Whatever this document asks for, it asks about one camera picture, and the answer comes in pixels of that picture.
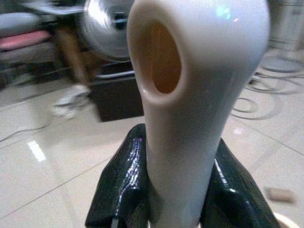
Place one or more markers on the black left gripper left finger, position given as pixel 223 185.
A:
pixel 123 180

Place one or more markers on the small brown scrap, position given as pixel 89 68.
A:
pixel 280 195

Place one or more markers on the person's leg with white shoe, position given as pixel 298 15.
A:
pixel 71 71

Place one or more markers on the black box cabinet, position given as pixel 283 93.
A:
pixel 116 97

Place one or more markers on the grey sofa with pink cushion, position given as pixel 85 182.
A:
pixel 23 40

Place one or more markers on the silver floor fan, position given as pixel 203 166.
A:
pixel 104 28

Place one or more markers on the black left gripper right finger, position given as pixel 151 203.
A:
pixel 237 194

